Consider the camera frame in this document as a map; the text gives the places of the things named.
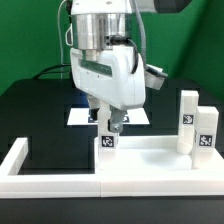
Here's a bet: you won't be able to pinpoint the black cables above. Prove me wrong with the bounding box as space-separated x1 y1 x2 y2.
31 63 72 80

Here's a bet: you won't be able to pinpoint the white U-shaped fence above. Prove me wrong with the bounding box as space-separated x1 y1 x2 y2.
0 138 224 198

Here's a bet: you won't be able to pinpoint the tag marker plate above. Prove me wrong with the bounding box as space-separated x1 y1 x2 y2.
67 108 150 126

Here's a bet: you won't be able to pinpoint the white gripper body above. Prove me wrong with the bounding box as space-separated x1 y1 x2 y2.
70 46 164 110

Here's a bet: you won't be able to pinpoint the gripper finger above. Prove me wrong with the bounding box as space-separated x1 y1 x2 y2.
87 95 100 110
108 107 124 133

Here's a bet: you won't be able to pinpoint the white desk top tray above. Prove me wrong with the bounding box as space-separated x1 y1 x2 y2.
94 135 224 176

